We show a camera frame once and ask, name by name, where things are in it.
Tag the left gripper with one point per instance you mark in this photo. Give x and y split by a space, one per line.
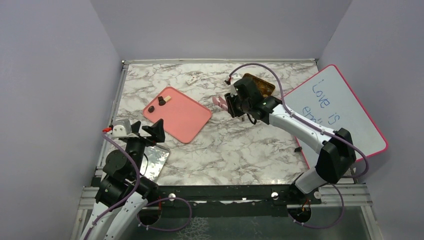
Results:
156 130

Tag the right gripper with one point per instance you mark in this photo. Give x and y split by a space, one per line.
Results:
231 110

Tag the pink silicone tongs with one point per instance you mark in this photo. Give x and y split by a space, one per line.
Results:
220 102

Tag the pink plastic tray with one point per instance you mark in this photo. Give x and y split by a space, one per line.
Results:
183 116

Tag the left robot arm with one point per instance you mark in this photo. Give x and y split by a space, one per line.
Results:
124 190

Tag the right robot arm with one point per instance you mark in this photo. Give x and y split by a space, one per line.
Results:
335 149

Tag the gold chocolate tin box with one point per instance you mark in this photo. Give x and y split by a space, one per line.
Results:
265 88

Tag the dark oval chocolate centre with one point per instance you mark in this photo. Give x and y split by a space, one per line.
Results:
162 103

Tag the silver tin lid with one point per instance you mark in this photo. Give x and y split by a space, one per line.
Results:
153 160

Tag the small white card box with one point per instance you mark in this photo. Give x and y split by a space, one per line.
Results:
192 80

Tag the pink framed whiteboard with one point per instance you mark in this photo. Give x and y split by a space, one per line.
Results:
327 99

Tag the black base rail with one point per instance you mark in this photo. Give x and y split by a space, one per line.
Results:
223 201

